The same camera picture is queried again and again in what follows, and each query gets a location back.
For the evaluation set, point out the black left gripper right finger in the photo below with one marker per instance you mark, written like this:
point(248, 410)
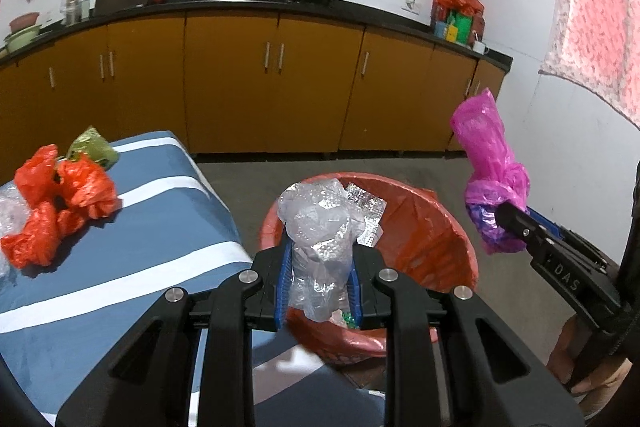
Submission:
point(450, 355)

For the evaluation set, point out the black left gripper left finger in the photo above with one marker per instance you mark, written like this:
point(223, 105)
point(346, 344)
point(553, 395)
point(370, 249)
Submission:
point(189, 354)

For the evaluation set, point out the clear bubble wrap bag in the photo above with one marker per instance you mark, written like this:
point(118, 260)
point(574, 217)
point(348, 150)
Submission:
point(325, 220)

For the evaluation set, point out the magenta plastic bag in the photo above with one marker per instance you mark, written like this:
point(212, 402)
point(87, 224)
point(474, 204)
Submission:
point(497, 176)

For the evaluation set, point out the red plastic bag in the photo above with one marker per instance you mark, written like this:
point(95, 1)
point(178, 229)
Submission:
point(62, 195)

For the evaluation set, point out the olive green plastic bag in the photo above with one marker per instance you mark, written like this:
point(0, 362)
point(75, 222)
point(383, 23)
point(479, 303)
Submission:
point(91, 144)

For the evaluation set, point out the green foil wrapper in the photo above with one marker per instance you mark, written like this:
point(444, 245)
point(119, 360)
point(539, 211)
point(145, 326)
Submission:
point(343, 319)

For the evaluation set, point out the clear plastic bag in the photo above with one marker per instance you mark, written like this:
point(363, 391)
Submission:
point(14, 210)

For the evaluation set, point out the person right hand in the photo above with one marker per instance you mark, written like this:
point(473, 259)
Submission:
point(598, 388)

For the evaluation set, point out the blue white striped tablecloth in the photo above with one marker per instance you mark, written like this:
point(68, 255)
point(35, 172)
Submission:
point(172, 230)

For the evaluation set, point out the pink floral curtain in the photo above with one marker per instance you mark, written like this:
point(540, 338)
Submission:
point(595, 44)

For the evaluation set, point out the lower wooden cabinets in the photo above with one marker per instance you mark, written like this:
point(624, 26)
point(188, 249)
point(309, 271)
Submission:
point(240, 82)

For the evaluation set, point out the white mug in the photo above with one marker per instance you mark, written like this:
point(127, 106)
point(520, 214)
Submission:
point(479, 47)

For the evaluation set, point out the red bag with supplies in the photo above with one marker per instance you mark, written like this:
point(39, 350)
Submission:
point(460, 21)

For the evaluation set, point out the green and red basins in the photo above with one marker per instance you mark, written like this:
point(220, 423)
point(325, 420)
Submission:
point(24, 29)

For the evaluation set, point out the clear bagged jars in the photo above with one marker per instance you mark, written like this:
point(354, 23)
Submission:
point(74, 11)

